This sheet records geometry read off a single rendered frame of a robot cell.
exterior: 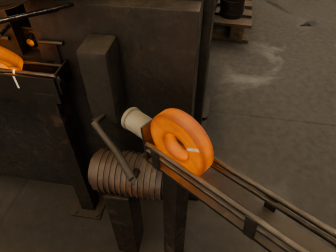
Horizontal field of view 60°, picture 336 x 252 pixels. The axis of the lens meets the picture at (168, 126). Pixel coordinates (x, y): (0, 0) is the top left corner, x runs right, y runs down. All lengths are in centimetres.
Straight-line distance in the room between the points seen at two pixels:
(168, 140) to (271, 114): 124
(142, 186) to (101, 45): 37
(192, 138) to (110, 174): 34
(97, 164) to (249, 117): 112
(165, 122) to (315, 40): 220
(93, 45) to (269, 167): 108
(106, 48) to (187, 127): 31
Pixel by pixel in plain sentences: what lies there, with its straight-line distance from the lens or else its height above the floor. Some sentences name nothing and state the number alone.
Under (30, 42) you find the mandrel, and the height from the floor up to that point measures 74.
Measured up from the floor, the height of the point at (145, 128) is 71.
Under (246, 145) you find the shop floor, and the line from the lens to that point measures 159.
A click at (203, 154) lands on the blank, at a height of 74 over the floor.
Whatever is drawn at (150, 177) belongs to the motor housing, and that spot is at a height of 52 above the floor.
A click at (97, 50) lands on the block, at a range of 73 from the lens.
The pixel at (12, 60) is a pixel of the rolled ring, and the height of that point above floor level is 75.
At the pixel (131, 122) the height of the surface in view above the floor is 68.
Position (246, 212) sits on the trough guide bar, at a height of 70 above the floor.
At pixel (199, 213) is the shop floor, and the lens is 133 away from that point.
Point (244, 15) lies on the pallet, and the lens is 254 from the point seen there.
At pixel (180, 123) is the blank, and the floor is 78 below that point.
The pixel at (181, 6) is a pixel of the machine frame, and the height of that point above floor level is 87.
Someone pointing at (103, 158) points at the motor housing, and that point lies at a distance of 83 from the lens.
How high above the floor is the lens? 117
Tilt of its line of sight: 45 degrees down
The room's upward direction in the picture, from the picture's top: straight up
